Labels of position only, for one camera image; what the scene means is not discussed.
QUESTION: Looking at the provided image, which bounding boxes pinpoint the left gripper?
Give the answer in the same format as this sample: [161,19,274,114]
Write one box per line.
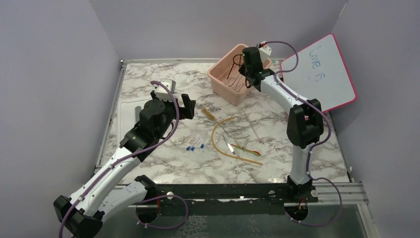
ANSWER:
[152,90,196,140]

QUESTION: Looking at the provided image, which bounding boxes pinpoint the black wire tripod ring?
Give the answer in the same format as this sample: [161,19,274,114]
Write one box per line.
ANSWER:
[226,54,245,81]

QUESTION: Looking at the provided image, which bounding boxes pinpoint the metal crucible tongs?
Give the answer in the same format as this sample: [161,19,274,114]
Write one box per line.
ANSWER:
[226,74,243,92]

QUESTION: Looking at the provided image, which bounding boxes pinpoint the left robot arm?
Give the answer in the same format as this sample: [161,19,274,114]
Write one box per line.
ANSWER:
[53,91,196,238]

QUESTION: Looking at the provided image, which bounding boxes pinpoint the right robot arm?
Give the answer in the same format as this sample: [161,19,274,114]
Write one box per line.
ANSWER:
[239,47,324,202]

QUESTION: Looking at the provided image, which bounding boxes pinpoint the pink plastic bin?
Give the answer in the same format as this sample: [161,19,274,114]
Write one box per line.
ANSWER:
[207,44,252,106]

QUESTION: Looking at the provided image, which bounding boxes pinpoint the amber rubber tubing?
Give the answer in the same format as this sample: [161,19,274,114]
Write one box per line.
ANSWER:
[210,116,263,166]

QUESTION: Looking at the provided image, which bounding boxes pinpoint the metal spatula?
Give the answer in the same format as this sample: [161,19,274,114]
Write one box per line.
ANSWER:
[222,134,236,155]

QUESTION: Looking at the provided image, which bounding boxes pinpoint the glass stirring rod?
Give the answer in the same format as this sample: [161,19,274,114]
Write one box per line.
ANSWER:
[243,113,263,143]

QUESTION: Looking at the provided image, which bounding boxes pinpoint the white plastic lid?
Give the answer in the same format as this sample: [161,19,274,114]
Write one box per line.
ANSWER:
[116,99,149,143]

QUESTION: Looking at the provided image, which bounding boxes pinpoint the pink framed whiteboard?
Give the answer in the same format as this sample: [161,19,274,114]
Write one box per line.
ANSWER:
[282,34,357,112]

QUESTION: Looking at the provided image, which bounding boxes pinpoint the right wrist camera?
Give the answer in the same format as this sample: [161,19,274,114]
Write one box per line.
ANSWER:
[257,41,272,62]

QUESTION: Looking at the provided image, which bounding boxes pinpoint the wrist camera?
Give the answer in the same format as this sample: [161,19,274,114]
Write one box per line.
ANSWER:
[155,79,176,101]
[257,41,272,62]

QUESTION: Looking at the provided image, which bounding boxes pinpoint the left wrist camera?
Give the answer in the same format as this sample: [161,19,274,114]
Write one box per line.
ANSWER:
[155,79,176,101]

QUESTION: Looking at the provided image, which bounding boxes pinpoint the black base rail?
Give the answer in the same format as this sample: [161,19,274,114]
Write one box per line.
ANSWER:
[124,182,368,218]

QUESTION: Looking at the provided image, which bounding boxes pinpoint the purple cable loop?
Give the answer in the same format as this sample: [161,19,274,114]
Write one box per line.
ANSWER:
[135,192,191,230]

